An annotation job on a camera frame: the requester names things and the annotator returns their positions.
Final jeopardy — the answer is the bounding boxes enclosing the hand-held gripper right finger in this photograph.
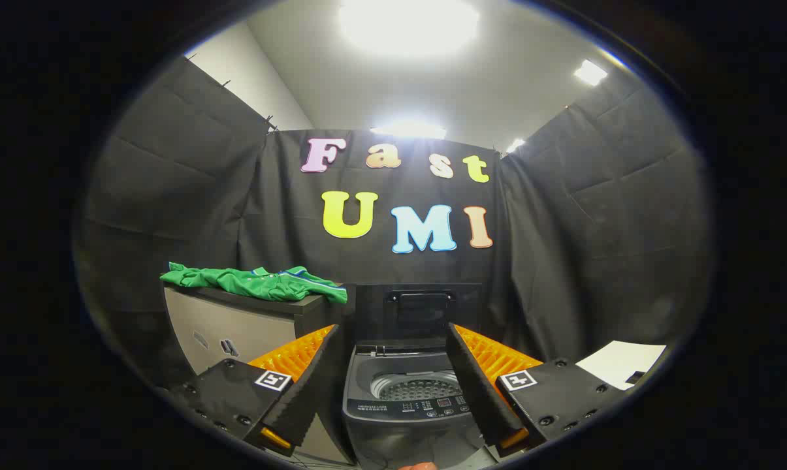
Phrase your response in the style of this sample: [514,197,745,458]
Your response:
[445,322,629,458]

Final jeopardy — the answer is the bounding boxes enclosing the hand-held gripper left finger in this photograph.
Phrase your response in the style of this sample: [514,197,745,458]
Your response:
[171,324,342,458]

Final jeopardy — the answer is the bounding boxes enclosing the grey washing machine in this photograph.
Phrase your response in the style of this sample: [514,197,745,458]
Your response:
[341,343,498,470]

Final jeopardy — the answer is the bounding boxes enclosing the green polo shirt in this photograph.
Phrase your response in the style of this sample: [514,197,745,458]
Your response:
[160,262,348,305]

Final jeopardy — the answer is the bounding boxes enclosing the grey cabinet with dark top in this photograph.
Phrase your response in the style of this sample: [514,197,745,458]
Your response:
[161,284,358,464]

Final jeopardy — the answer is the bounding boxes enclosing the white flat sheet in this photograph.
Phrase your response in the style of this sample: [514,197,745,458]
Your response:
[575,340,667,391]

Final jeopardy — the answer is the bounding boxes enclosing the black backdrop cloth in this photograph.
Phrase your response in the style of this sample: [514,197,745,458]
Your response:
[73,55,717,392]

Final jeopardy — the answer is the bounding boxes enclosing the long ceiling light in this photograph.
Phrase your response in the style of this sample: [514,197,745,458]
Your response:
[370,121,447,140]

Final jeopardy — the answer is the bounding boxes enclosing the square ceiling light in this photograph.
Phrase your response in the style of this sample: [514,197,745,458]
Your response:
[574,59,609,87]

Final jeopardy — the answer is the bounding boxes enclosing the large round ceiling light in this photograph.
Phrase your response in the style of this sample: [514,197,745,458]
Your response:
[338,0,482,59]

